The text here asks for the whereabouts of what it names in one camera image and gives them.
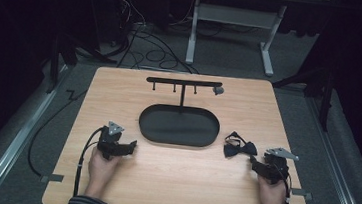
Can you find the black bow tie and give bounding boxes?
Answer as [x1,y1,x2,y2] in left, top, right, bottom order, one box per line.
[222,129,260,162]

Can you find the white metal desk frame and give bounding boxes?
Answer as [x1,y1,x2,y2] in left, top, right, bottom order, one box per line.
[184,0,288,78]

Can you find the grey table bracket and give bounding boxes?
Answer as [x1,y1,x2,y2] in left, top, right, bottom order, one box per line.
[290,187,314,201]
[39,172,65,185]

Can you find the small grey clip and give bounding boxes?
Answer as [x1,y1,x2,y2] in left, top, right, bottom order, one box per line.
[212,85,226,97]

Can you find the tangle of black floor cables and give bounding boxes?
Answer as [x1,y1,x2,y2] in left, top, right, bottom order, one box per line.
[106,0,208,77]

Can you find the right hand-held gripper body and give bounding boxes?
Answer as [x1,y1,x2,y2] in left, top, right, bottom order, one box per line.
[253,145,301,187]

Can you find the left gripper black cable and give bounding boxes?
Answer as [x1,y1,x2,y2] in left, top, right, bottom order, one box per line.
[71,124,104,200]

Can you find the black stand legs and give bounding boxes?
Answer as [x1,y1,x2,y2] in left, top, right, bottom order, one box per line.
[268,62,337,132]
[45,30,119,100]

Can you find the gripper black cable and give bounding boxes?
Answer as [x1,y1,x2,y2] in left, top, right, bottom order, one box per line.
[71,124,104,200]
[280,171,295,204]

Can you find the black hook stand with tray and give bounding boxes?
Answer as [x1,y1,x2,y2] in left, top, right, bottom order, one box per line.
[136,74,225,150]

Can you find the aluminium floor rail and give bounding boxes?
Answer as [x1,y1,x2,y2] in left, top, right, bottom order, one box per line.
[0,58,70,204]
[296,97,362,204]

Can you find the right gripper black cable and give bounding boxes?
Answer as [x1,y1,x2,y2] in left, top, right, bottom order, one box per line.
[280,171,295,204]

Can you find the person's right hand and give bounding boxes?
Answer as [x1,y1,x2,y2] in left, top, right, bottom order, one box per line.
[255,174,289,204]

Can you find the person's left hand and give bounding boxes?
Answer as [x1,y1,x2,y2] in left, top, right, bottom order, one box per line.
[83,145,122,201]

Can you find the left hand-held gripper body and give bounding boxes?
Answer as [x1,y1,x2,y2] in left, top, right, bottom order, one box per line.
[95,119,136,163]

